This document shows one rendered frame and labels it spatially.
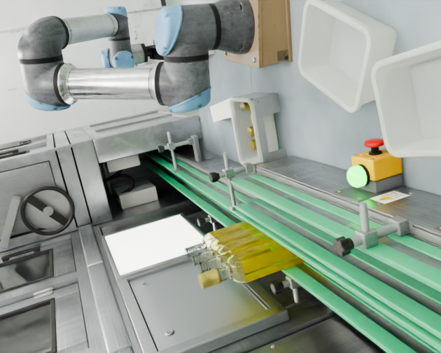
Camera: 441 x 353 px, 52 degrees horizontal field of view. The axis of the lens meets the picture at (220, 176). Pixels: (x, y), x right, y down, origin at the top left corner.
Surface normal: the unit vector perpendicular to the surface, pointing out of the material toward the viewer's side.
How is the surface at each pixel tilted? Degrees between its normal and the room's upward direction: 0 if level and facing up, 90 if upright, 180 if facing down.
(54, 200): 90
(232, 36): 72
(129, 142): 90
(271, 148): 90
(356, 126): 0
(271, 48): 90
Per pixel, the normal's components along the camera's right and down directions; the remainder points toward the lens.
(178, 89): -0.22, 0.39
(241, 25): 0.10, 0.30
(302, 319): -0.18, -0.95
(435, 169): -0.92, 0.25
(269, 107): 0.35, 0.18
